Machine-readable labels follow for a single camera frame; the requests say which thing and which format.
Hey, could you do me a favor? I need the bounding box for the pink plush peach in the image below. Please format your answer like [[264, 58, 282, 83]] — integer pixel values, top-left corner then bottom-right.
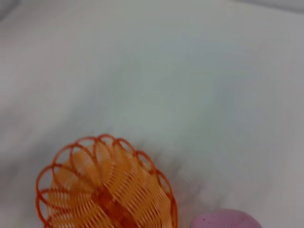
[[190, 208, 265, 228]]

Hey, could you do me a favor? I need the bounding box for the orange plastic woven basket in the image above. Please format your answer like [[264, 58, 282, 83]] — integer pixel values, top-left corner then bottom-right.
[[35, 133, 179, 228]]

